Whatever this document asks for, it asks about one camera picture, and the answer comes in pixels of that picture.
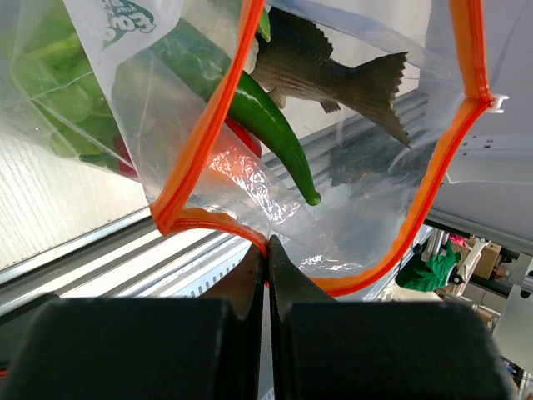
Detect grey toy fish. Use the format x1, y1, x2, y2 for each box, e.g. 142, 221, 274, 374
252, 7, 410, 147

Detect clear orange-zipper zip bag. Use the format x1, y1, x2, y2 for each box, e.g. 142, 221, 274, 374
1, 1, 496, 296

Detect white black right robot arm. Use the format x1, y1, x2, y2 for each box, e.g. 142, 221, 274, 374
445, 134, 532, 185

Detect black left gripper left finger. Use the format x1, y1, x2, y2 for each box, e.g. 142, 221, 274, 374
1, 247, 264, 399

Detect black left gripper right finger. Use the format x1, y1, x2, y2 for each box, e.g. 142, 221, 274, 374
266, 237, 516, 399

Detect aluminium front rail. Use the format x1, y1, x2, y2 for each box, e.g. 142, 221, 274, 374
1, 91, 441, 313

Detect green toy chili pepper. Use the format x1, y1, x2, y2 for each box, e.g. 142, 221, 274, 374
150, 18, 321, 206

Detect green toy lettuce leaf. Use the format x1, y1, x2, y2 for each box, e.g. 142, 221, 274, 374
10, 1, 121, 171

